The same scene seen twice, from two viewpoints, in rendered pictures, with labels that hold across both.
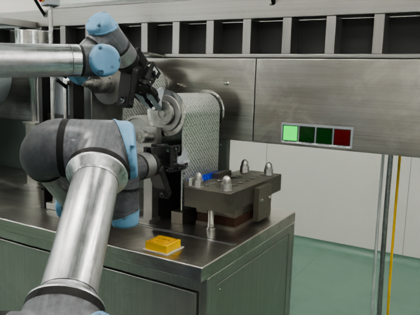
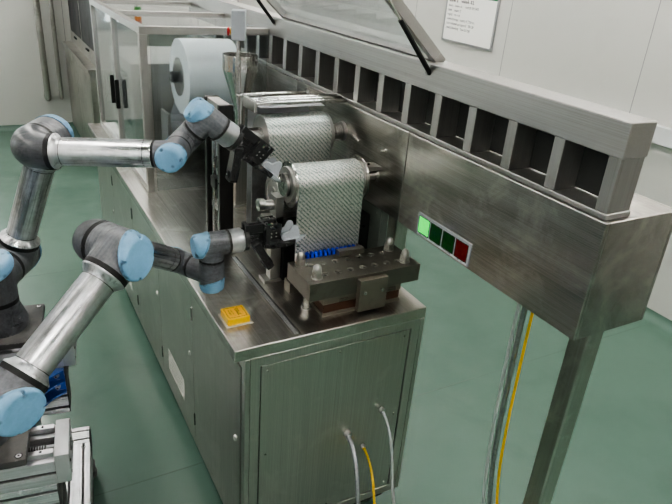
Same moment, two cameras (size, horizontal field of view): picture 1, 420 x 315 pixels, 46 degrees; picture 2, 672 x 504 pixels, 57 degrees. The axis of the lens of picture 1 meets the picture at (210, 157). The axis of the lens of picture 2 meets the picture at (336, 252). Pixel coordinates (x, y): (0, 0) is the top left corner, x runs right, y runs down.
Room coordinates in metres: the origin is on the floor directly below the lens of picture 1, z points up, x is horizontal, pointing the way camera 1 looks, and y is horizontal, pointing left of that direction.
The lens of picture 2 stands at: (0.06, -0.92, 1.91)
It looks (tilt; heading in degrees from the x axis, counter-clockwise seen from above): 26 degrees down; 30
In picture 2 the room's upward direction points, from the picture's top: 5 degrees clockwise
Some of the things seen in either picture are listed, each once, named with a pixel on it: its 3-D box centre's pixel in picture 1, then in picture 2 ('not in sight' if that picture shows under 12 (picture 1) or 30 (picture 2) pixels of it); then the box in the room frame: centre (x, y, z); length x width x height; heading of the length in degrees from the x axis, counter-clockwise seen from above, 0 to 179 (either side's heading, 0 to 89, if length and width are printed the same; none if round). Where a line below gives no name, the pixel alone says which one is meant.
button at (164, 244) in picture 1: (163, 244); (235, 315); (1.29, 0.12, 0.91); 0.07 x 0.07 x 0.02; 60
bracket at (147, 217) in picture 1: (149, 174); (270, 238); (1.56, 0.19, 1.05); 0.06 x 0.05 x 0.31; 150
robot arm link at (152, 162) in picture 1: (142, 165); (235, 239); (1.38, 0.19, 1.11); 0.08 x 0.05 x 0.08; 60
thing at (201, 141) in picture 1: (200, 151); (328, 224); (1.65, 0.03, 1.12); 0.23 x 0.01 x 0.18; 150
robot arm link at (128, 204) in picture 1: (119, 205); (207, 272); (1.31, 0.24, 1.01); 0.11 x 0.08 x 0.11; 91
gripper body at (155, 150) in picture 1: (160, 159); (261, 234); (1.44, 0.15, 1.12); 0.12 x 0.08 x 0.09; 150
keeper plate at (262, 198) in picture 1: (263, 202); (372, 293); (1.59, -0.18, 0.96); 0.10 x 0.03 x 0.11; 150
